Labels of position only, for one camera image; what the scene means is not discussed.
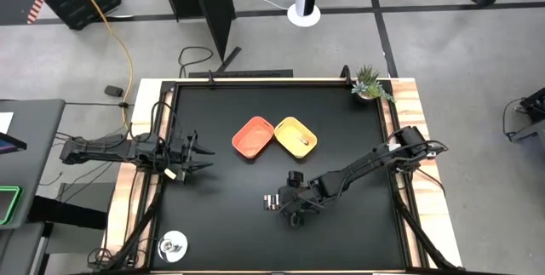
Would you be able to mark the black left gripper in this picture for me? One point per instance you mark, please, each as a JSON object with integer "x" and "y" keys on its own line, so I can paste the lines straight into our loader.
{"x": 179, "y": 163}

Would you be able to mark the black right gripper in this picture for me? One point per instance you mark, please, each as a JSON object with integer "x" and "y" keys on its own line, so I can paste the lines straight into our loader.
{"x": 303, "y": 198}

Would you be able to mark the black silver battery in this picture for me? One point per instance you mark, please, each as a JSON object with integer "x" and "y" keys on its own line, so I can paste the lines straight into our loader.
{"x": 265, "y": 202}
{"x": 276, "y": 202}
{"x": 271, "y": 202}

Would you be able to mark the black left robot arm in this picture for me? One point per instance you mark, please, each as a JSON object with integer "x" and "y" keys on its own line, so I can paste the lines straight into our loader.
{"x": 106, "y": 148}

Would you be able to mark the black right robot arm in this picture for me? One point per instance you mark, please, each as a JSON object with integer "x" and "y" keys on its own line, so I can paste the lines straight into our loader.
{"x": 362, "y": 166}

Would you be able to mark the orange plastic bin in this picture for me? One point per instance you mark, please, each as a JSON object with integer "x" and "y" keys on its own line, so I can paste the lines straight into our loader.
{"x": 251, "y": 139}

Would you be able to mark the battery with gold band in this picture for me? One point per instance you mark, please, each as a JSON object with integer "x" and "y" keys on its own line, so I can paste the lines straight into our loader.
{"x": 303, "y": 140}

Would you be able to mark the yellow plastic bin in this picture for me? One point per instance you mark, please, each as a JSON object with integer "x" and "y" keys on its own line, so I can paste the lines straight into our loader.
{"x": 289, "y": 132}

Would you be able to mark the black clamp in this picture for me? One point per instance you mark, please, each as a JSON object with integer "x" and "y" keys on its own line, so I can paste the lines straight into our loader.
{"x": 345, "y": 74}
{"x": 210, "y": 76}

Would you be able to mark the small black floor device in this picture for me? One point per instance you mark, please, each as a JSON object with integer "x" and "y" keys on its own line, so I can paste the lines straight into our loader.
{"x": 113, "y": 91}

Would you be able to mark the potted succulent plant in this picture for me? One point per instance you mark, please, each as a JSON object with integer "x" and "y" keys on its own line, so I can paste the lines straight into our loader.
{"x": 368, "y": 83}

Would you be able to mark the black partition panel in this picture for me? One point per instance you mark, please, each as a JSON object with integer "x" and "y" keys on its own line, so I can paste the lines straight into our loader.
{"x": 213, "y": 7}

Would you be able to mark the grey desk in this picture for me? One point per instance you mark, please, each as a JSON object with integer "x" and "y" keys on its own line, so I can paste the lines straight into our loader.
{"x": 30, "y": 168}

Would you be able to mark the green-edged tray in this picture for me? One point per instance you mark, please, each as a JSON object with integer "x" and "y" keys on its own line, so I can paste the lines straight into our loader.
{"x": 17, "y": 207}

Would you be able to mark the dark tablet screen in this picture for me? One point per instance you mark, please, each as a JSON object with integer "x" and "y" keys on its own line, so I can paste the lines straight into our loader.
{"x": 10, "y": 143}

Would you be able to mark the black plastic crate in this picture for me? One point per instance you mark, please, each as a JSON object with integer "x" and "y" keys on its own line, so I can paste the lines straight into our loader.
{"x": 85, "y": 2}

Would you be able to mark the white paper sheet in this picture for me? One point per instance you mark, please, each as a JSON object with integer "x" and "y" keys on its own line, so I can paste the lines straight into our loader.
{"x": 5, "y": 122}

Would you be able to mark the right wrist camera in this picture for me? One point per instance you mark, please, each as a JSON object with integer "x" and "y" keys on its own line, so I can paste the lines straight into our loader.
{"x": 294, "y": 178}

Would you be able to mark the black flat base plate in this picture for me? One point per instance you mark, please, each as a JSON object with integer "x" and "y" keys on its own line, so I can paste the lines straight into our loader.
{"x": 238, "y": 73}

